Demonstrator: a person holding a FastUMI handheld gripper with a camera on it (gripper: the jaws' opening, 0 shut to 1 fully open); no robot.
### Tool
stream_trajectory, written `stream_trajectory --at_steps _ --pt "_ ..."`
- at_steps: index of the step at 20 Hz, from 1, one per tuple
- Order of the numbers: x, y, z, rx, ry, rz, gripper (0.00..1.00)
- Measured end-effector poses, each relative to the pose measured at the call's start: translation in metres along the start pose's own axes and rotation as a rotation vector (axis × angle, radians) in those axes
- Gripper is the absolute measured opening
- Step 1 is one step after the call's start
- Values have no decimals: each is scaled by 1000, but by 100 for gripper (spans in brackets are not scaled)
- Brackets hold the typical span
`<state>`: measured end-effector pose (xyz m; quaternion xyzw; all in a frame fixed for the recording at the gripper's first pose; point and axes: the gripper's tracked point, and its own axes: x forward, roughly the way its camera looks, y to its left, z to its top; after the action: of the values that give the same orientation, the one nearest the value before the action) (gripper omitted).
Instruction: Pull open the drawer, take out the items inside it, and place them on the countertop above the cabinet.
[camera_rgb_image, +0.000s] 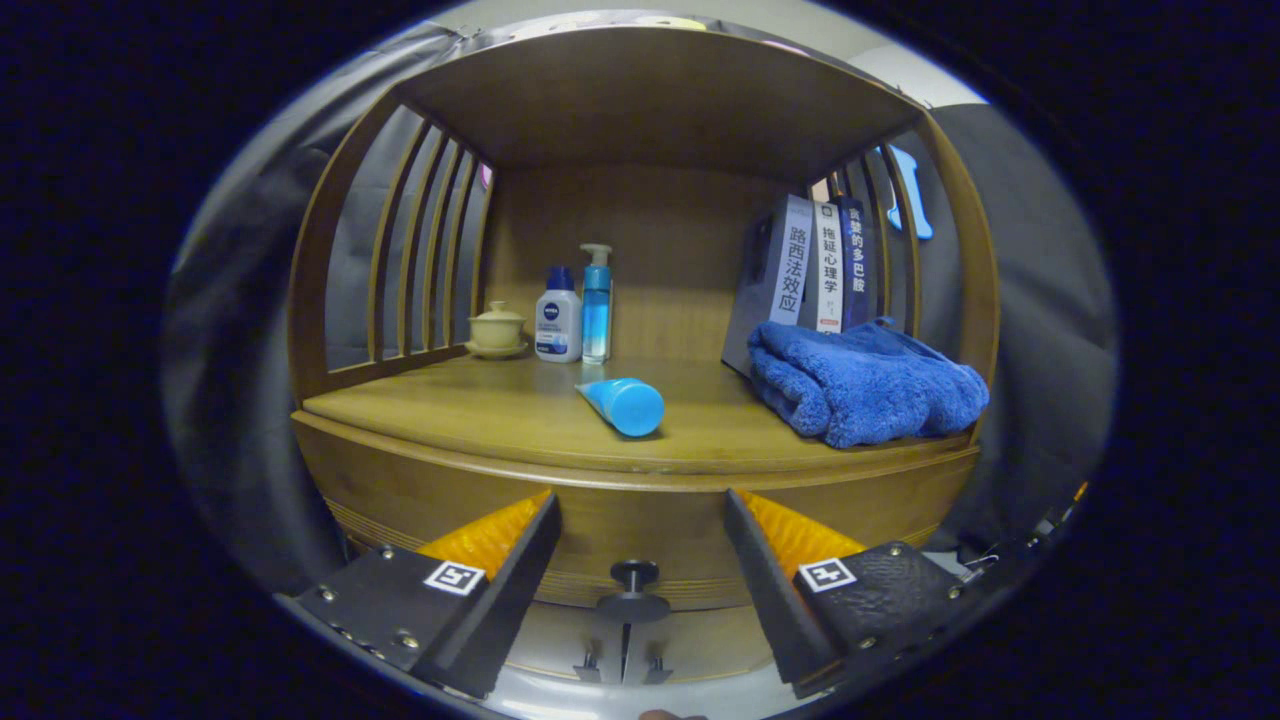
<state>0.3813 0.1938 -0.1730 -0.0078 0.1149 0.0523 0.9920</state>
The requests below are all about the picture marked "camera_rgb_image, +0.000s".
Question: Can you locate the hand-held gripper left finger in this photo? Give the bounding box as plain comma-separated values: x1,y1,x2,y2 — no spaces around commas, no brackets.
295,488,564,701

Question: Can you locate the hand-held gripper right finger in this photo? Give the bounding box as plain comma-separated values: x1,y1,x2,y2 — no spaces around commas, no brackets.
722,487,976,701

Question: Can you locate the white and blue tube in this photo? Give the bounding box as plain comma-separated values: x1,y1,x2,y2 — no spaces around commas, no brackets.
575,377,666,439

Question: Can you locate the wooden cabinet door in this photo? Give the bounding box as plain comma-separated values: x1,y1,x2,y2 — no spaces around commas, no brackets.
622,605,777,687
500,600,629,687

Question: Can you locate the wooden countertop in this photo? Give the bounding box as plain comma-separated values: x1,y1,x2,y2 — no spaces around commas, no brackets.
300,350,976,476

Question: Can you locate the wooden cabinet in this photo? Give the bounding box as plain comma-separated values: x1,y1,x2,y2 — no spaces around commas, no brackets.
287,25,1001,691

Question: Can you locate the blue towel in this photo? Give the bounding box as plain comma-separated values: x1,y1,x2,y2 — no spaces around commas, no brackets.
747,317,991,449

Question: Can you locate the beige lidded teacup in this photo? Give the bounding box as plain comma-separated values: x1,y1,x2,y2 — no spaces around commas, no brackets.
464,301,530,360

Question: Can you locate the white bottle with blue cap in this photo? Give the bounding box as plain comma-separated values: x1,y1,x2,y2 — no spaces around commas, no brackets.
534,266,583,364

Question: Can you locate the clear blue pump bottle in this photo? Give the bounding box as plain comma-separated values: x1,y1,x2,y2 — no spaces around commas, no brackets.
580,243,614,365

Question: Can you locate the white book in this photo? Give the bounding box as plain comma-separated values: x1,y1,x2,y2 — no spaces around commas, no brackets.
812,201,844,334

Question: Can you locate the dark blue book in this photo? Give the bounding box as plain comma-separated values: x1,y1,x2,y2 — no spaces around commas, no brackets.
838,196,869,331

